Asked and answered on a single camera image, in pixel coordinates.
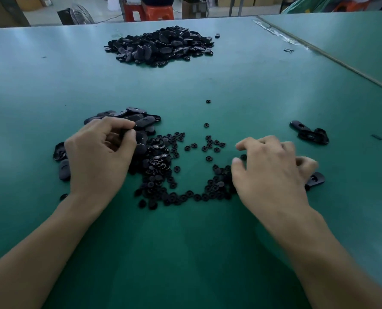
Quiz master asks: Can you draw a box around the person's left hand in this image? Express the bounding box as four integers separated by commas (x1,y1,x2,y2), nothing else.
64,117,138,208

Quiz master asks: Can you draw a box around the person's right hand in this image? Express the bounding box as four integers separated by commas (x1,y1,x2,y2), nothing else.
231,135,319,224

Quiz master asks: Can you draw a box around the pile of black oval shells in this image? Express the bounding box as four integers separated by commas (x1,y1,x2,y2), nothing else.
289,120,330,146

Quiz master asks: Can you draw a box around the pile of small black buttons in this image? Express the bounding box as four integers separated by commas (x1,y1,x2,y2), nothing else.
134,130,250,210

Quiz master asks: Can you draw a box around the person's left forearm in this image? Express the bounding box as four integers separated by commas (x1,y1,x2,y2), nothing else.
0,191,105,309

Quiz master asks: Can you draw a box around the person's right forearm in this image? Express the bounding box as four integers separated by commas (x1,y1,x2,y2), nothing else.
284,209,382,309

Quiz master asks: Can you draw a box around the grey floor fan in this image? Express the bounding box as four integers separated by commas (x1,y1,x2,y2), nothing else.
57,4,95,26

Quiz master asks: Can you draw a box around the red plastic stool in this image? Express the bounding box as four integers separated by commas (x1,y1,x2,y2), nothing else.
334,0,371,13
124,2,146,22
144,4,175,22

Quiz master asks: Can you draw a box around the large brown cardboard box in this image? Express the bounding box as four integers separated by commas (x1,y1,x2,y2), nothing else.
0,0,31,27

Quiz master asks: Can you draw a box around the green striped bag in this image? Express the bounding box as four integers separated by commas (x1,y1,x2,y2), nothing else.
282,0,341,15

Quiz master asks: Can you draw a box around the small open cardboard box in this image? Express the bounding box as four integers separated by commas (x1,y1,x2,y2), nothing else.
182,0,210,20

